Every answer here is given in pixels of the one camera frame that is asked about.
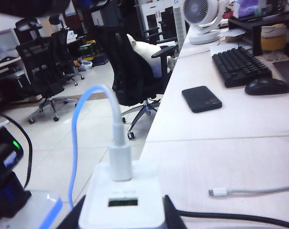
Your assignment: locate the white round desk fan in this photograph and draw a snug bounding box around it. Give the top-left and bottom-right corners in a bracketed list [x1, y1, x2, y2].
[182, 0, 227, 45]

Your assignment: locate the black keyboard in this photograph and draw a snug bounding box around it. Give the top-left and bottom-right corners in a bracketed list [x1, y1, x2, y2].
[211, 46, 273, 88]

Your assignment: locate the black monitor riser shelf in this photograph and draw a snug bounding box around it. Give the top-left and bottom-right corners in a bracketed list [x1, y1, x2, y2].
[227, 10, 289, 57]

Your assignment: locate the purple tissue pack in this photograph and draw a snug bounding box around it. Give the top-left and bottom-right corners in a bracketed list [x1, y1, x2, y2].
[232, 0, 267, 19]

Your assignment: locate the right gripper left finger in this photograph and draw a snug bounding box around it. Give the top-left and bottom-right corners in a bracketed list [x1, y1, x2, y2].
[59, 195, 87, 229]

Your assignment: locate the black power strip cord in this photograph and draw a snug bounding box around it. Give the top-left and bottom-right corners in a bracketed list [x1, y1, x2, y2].
[176, 209, 289, 227]

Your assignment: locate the white printed product box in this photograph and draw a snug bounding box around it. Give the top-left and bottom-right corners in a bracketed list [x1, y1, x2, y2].
[138, 0, 188, 51]

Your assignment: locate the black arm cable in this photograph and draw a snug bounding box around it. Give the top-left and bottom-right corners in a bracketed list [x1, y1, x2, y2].
[0, 112, 33, 189]

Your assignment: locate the dark grey desk pad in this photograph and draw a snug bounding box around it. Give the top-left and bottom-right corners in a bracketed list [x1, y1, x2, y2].
[272, 59, 289, 86]

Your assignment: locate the white charger cable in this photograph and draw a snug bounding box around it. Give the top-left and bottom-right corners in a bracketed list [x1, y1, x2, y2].
[67, 84, 133, 210]

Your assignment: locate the yellow jar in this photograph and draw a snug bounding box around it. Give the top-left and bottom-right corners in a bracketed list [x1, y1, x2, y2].
[260, 23, 288, 62]

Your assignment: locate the black office chair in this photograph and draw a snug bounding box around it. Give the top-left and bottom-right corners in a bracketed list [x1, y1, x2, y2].
[48, 28, 86, 86]
[15, 18, 72, 125]
[90, 23, 178, 140]

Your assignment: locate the black computer mouse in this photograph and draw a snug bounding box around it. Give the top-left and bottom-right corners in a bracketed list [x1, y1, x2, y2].
[244, 77, 289, 96]

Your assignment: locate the white charger block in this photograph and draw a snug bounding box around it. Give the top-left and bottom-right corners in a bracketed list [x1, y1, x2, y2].
[77, 161, 166, 229]

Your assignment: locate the white USB-C cable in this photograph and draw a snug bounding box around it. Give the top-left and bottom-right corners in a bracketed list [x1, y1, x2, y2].
[208, 183, 289, 198]

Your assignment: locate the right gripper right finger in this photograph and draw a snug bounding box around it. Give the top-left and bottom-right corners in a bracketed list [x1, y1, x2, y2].
[162, 194, 189, 229]

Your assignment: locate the black smartphone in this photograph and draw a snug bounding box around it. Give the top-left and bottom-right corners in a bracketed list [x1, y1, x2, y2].
[182, 85, 223, 114]

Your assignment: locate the white plush pillow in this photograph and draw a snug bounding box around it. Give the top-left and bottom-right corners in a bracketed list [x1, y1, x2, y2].
[126, 33, 173, 79]

